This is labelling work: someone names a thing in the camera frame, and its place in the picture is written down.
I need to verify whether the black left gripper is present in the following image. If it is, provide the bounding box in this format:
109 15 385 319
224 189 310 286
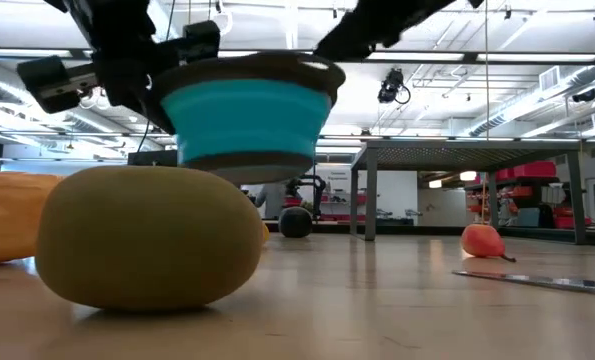
16 19 222 136

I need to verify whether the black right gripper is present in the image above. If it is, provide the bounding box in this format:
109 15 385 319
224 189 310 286
315 0 484 62

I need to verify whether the blue collapsible bowl grey rim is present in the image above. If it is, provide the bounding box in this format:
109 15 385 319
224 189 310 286
150 51 347 187

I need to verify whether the brown kiwi fruit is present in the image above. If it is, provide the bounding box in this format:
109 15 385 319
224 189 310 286
278 206 314 240
34 165 265 311

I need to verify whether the yellow orange mango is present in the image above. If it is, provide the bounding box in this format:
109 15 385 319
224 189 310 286
0 171 64 266

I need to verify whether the orange red pear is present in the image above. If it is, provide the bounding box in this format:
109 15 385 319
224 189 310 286
460 223 517 264

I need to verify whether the black monitor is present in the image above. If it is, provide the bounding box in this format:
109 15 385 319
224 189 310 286
126 148 179 168

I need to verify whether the person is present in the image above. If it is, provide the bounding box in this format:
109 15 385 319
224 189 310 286
253 182 289 221

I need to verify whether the grey perforated metal riser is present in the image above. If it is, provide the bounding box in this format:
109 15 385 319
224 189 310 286
349 138 588 246

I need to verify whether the shelf with red bins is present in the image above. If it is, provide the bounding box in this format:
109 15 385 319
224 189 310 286
465 159 595 231

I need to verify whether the black hanging arm cable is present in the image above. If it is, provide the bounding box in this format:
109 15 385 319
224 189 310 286
135 0 177 154

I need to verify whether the black aluminium table frame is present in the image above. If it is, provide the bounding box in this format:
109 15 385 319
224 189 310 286
264 218 595 247

